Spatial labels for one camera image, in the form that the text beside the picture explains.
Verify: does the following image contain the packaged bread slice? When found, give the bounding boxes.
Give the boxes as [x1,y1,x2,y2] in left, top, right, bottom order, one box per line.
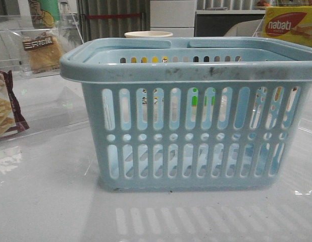
[22,32,62,74]

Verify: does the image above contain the light blue plastic basket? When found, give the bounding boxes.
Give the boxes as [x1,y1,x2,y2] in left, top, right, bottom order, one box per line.
[60,37,312,191]

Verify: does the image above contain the green packaged item behind basket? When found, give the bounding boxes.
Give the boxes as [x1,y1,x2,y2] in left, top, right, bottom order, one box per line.
[191,87,216,106]

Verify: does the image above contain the cream paper cup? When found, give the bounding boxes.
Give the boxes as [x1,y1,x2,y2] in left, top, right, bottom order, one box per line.
[124,31,173,38]

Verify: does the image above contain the white cabinet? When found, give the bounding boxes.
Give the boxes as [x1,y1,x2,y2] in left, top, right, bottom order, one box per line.
[150,1,197,37]

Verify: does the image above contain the brown wafer snack bag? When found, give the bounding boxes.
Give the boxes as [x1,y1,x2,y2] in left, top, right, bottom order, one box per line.
[0,71,29,139]

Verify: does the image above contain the clear acrylic display shelf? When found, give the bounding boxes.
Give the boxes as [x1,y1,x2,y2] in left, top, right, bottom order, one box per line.
[0,14,83,80]

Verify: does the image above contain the green cartoon snack package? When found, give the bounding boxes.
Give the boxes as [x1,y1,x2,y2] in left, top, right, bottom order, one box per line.
[28,0,60,28]

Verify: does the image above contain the yellow nabati wafer box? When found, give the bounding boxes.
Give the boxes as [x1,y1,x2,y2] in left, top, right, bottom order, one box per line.
[261,6,312,47]

